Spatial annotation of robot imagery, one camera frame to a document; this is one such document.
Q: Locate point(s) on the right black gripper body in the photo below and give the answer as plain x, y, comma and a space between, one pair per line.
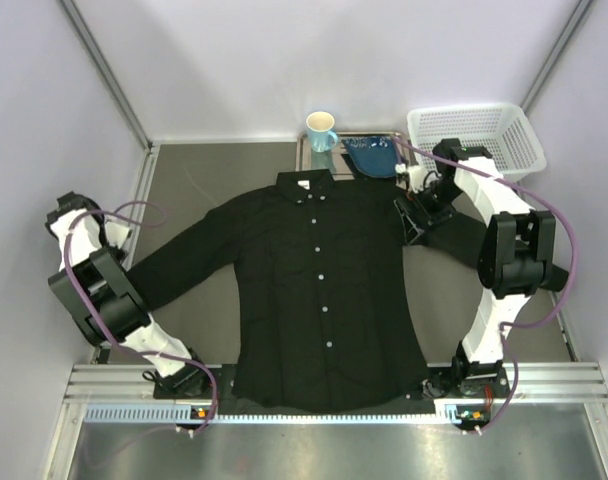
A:
419, 215

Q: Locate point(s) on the black button shirt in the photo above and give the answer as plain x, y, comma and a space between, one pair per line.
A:
325, 324

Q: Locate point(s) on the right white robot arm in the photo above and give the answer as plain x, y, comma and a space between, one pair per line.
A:
514, 260

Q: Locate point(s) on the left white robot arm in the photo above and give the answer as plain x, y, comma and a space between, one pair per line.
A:
93, 286

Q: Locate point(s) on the dark blue plate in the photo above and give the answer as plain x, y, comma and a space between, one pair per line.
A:
372, 156

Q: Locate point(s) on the white plastic basket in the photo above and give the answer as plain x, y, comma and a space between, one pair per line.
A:
502, 128

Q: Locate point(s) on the steel tray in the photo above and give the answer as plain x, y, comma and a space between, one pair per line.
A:
307, 159

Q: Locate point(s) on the light blue mug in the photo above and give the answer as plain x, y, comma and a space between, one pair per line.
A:
320, 131

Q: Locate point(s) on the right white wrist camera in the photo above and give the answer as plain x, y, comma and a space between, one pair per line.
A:
413, 175

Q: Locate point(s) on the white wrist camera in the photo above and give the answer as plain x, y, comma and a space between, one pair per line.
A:
413, 175
117, 234

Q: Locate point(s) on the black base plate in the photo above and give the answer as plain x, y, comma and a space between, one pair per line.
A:
193, 384

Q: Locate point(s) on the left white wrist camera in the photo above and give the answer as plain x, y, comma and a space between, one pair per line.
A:
117, 234

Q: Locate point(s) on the aluminium frame rail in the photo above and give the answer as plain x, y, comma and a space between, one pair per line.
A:
120, 394

